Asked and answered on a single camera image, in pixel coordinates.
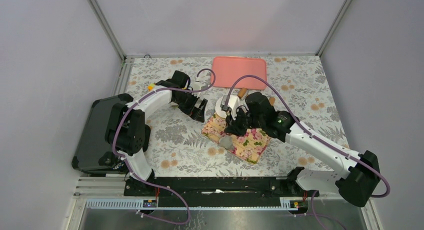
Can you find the pink plastic tray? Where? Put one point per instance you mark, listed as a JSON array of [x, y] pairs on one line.
[[227, 69]]

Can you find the floral cutting board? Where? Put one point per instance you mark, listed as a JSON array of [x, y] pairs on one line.
[[248, 148]]

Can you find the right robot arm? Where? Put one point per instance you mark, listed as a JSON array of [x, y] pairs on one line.
[[353, 175]]

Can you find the metal scraper red handle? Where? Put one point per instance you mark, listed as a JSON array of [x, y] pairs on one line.
[[226, 142]]

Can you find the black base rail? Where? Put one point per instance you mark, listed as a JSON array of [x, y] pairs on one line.
[[221, 192]]

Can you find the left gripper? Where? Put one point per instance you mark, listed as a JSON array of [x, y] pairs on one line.
[[196, 113]]

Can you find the orange green toy block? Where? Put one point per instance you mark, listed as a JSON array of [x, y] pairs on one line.
[[151, 87]]

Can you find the wooden double-ended roller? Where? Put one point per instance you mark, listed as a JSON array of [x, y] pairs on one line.
[[243, 92]]

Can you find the black case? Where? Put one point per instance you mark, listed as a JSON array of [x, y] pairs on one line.
[[94, 153]]

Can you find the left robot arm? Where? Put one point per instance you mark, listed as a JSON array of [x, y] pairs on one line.
[[159, 97]]

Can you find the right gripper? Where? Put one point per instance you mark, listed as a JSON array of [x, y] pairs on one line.
[[233, 126]]

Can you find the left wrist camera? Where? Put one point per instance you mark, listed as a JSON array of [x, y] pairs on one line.
[[196, 86]]

